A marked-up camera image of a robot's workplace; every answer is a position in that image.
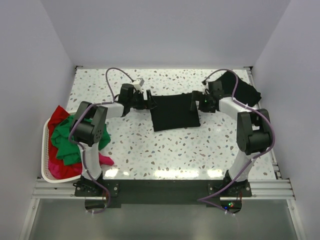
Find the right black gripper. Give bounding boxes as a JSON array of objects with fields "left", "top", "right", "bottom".
[{"left": 188, "top": 90, "right": 216, "bottom": 114}]

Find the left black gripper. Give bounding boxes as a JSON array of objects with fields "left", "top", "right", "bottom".
[{"left": 128, "top": 90, "right": 157, "bottom": 111}]

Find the black t shirt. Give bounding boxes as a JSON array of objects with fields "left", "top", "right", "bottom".
[
  {"left": 150, "top": 93, "right": 201, "bottom": 132},
  {"left": 217, "top": 71, "right": 262, "bottom": 107}
]

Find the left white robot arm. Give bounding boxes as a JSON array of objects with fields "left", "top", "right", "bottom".
[{"left": 69, "top": 83, "right": 157, "bottom": 196}]

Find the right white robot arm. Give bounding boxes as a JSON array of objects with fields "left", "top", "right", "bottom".
[{"left": 190, "top": 81, "right": 275, "bottom": 197}]

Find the folded black t shirt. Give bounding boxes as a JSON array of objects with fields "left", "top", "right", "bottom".
[{"left": 217, "top": 71, "right": 262, "bottom": 107}]

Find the green t shirt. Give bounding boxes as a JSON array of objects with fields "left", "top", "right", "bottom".
[{"left": 51, "top": 114, "right": 111, "bottom": 166}]

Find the red t shirt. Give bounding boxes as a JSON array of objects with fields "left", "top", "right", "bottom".
[{"left": 47, "top": 105, "right": 85, "bottom": 180}]

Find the pink t shirt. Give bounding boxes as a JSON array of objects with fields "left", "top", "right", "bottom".
[{"left": 48, "top": 154, "right": 114, "bottom": 180}]

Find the white laundry basket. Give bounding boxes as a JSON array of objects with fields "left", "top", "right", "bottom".
[{"left": 41, "top": 118, "right": 81, "bottom": 184}]

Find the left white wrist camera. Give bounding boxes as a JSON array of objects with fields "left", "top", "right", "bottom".
[{"left": 132, "top": 78, "right": 145, "bottom": 94}]

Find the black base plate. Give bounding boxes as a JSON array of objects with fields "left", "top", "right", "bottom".
[{"left": 74, "top": 178, "right": 252, "bottom": 210}]

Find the aluminium frame rail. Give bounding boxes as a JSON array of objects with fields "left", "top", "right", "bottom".
[{"left": 31, "top": 179, "right": 296, "bottom": 200}]

